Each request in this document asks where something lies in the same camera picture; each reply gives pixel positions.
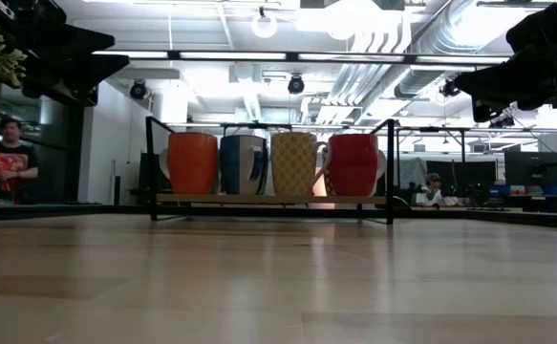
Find blue background shelf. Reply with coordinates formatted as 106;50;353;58
490;184;557;197

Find pale yellow textured mug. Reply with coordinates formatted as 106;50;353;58
270;131;330;196

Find blue and white striped mug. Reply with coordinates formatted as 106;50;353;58
219;134;269;196

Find black ceiling spotlight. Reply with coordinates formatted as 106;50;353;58
287;74;306;96
128;79;148;101
490;114;516;129
439;75;463;99

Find orange mug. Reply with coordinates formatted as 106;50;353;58
167;132;220;195

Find black background monitor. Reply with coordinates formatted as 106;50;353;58
504;151;557;187
425;160;498;190

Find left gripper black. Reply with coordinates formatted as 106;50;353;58
0;0;131;107

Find black box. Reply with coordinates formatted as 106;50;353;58
137;151;162;193

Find black wire wooden mug rack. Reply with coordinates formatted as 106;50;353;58
144;116;396;226

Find person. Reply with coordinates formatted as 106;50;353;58
0;117;40;205
414;171;447;207

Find white ring lamp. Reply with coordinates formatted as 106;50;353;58
251;13;279;40

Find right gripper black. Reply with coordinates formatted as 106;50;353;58
454;0;557;123

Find black background metal frame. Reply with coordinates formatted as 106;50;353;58
395;126;557;211

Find long ceiling light bar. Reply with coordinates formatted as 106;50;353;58
91;49;511;67

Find black aluminium rig frame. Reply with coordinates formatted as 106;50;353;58
0;203;557;230

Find silver ventilation duct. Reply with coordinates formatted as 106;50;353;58
339;0;503;111

